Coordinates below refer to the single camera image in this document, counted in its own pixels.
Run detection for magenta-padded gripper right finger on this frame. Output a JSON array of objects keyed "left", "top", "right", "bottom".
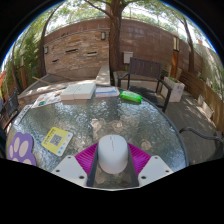
[{"left": 127, "top": 143, "right": 174, "bottom": 188}]

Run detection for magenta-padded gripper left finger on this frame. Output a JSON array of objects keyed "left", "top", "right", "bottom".
[{"left": 51, "top": 142, "right": 100, "bottom": 188}]

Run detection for white computer mouse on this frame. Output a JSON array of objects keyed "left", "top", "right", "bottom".
[{"left": 97, "top": 134, "right": 130, "bottom": 175}]

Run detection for purple paw-shaped mouse pad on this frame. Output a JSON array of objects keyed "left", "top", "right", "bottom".
[{"left": 6, "top": 131, "right": 38, "bottom": 167}]

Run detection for yellow code card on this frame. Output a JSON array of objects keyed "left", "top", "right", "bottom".
[{"left": 41, "top": 126, "right": 74, "bottom": 157}]

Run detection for black metal armchair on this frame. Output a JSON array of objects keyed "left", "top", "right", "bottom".
[{"left": 178, "top": 126, "right": 224, "bottom": 161}]

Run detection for white lettered sign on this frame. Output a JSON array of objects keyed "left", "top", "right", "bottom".
[{"left": 13, "top": 104, "right": 34, "bottom": 126}]

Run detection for colourful printed leaflet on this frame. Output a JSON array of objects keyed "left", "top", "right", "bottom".
[{"left": 31, "top": 89, "right": 66, "bottom": 109}]

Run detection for green packet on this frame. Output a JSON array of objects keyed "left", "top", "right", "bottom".
[{"left": 119, "top": 90, "right": 143, "bottom": 104}]

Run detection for flat white box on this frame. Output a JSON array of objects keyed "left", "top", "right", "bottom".
[{"left": 59, "top": 82, "right": 97, "bottom": 101}]

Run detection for small white planter box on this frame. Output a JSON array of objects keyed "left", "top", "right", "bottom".
[{"left": 197, "top": 94, "right": 214, "bottom": 119}]

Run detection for large white planter box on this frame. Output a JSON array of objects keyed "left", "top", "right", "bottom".
[{"left": 160, "top": 76, "right": 186, "bottom": 103}]

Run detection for black mesh chair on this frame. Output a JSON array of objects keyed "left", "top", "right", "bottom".
[{"left": 0, "top": 88, "right": 20, "bottom": 129}]

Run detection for blue and white booklet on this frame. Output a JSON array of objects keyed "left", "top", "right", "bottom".
[{"left": 95, "top": 86, "right": 121, "bottom": 98}]

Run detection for wooden stick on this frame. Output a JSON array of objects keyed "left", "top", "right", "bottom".
[{"left": 32, "top": 76, "right": 51, "bottom": 86}]

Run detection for dark wooden armchair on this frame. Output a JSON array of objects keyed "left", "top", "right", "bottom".
[{"left": 117, "top": 57, "right": 174, "bottom": 113}]

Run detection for tree trunk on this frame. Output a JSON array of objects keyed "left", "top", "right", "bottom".
[{"left": 107, "top": 0, "right": 125, "bottom": 73}]

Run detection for wooden lamp post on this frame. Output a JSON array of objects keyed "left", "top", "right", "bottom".
[{"left": 19, "top": 49, "right": 28, "bottom": 90}]

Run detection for white wall box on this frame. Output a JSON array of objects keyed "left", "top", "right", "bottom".
[{"left": 123, "top": 51, "right": 134, "bottom": 64}]

